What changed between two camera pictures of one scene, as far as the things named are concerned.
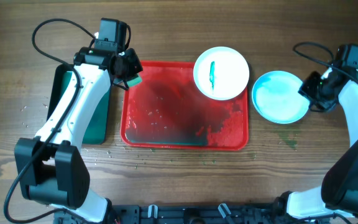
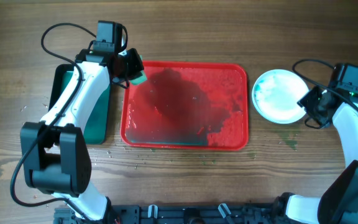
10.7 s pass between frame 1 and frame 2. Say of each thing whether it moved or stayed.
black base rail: stayed
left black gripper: stayed
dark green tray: stayed
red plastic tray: stayed
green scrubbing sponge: moved
